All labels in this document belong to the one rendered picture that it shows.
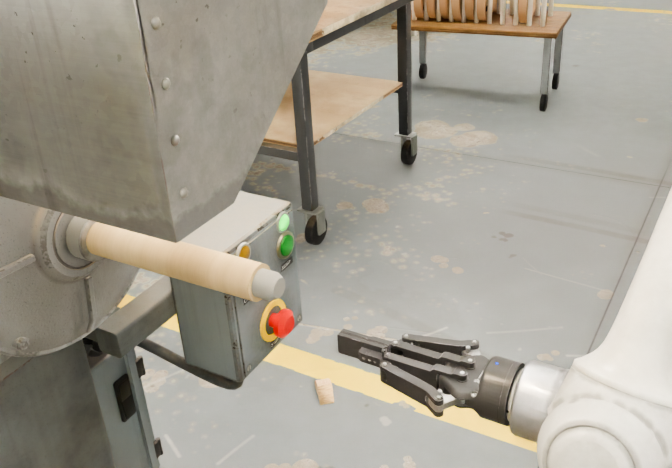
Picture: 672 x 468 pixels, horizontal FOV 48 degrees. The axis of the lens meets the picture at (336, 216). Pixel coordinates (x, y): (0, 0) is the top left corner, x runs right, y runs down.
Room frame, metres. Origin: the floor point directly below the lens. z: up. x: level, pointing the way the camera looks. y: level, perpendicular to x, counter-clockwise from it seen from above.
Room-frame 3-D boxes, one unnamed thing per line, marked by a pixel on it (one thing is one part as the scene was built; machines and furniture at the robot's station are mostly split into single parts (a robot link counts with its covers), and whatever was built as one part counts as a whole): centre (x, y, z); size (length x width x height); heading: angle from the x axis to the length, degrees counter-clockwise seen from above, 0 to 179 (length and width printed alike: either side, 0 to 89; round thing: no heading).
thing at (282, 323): (0.85, 0.09, 0.97); 0.04 x 0.04 x 0.04; 59
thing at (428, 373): (0.73, -0.09, 0.97); 0.11 x 0.01 x 0.04; 60
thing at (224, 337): (0.90, 0.21, 0.99); 0.24 x 0.21 x 0.26; 59
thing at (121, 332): (0.85, 0.24, 1.02); 0.19 x 0.04 x 0.04; 149
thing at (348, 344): (0.79, -0.02, 0.97); 0.07 x 0.01 x 0.03; 58
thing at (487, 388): (0.71, -0.16, 0.97); 0.09 x 0.08 x 0.07; 58
